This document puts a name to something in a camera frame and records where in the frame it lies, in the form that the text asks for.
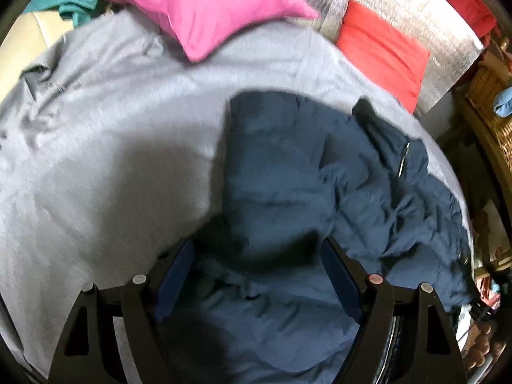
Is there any navy blue jacket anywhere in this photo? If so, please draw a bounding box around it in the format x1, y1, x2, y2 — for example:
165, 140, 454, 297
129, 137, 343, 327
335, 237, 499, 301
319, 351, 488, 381
158, 91, 476, 384

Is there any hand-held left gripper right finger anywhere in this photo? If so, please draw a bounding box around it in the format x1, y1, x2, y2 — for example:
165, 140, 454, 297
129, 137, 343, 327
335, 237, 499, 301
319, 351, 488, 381
321, 237, 468, 384

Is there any red pillow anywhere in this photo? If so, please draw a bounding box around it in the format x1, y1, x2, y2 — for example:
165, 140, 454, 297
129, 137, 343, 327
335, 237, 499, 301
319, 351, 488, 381
335, 0, 431, 113

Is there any wicker basket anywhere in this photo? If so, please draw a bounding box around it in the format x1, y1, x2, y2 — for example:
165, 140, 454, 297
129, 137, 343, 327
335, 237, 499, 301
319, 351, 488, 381
456, 54, 512, 193

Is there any silver quilted headboard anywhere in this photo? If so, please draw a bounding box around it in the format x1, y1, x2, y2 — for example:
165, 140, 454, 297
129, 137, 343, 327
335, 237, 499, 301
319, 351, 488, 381
264, 0, 485, 116

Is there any pink pillow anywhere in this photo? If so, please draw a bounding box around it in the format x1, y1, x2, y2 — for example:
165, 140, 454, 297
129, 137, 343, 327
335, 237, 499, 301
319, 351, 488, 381
95, 0, 321, 63

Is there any grey bed sheet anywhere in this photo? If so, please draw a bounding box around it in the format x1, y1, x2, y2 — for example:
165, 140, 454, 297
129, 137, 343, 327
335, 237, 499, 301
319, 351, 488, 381
0, 10, 470, 384

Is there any light blue cloth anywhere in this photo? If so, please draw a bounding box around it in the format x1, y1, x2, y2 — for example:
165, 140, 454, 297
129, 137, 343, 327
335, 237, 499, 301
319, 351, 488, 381
493, 88, 512, 118

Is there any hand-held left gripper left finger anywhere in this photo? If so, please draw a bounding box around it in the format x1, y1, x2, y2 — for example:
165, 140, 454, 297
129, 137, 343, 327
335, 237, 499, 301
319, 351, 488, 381
47, 240, 196, 384

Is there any cream mattress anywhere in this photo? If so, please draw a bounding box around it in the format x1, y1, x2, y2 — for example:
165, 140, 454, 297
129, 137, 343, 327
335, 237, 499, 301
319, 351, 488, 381
0, 11, 76, 100

